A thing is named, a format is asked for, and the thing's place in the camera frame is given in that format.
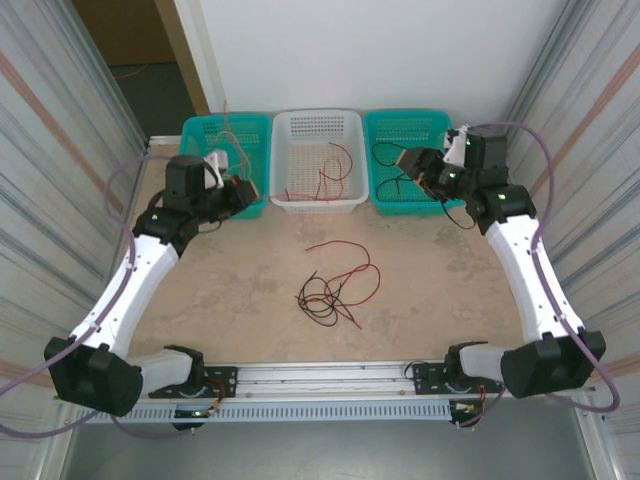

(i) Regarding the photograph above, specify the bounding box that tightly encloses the grey slotted cable duct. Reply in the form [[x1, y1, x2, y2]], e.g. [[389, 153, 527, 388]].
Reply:
[[52, 399, 454, 425]]

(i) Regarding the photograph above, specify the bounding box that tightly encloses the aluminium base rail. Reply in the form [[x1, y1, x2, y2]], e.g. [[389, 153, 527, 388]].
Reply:
[[52, 360, 601, 402]]

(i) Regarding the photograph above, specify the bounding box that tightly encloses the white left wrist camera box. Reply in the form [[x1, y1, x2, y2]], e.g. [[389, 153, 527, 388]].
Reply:
[[203, 149, 229, 189]]

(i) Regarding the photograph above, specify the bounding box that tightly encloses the left base wiring bundle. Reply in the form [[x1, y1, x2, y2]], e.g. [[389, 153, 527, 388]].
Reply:
[[202, 378, 229, 416]]

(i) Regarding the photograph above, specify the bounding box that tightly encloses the purple left arm hose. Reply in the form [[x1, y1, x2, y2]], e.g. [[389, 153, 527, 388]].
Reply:
[[0, 154, 194, 441]]

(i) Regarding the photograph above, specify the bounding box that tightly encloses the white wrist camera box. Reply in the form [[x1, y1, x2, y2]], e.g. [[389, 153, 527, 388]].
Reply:
[[443, 124, 471, 164], [203, 149, 229, 189]]

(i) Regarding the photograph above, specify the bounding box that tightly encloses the white plastic basket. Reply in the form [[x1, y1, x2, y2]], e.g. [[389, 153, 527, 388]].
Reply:
[[269, 107, 371, 215]]

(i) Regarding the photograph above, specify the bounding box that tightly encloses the teal plastic basket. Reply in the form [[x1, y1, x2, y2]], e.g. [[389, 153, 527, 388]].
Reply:
[[179, 113, 274, 221], [362, 108, 469, 217]]

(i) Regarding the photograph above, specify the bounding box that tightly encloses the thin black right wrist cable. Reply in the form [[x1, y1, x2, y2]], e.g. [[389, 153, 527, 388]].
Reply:
[[439, 194, 481, 230]]

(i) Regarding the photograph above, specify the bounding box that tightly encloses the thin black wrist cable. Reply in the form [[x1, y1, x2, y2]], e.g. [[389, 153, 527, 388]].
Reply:
[[439, 194, 481, 230], [148, 191, 226, 235]]

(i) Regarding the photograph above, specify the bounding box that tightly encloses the orange floor cable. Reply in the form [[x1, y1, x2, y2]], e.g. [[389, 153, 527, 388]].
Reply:
[[110, 63, 147, 81]]

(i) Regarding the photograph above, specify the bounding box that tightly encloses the right base wiring bundle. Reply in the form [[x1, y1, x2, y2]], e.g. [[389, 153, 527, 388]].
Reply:
[[451, 382, 499, 430]]

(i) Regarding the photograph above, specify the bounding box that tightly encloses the yellow cable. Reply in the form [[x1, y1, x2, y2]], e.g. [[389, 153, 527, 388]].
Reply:
[[214, 127, 254, 179]]

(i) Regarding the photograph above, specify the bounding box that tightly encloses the base wiring bundle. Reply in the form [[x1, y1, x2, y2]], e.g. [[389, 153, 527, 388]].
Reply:
[[202, 378, 229, 416], [451, 382, 499, 430]]

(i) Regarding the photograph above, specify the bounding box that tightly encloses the thin black left wrist cable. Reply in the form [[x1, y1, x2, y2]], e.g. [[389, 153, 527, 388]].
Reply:
[[148, 191, 226, 235]]

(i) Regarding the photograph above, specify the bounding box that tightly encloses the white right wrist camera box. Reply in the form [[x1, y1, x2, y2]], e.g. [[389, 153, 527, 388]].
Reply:
[[443, 124, 471, 164]]

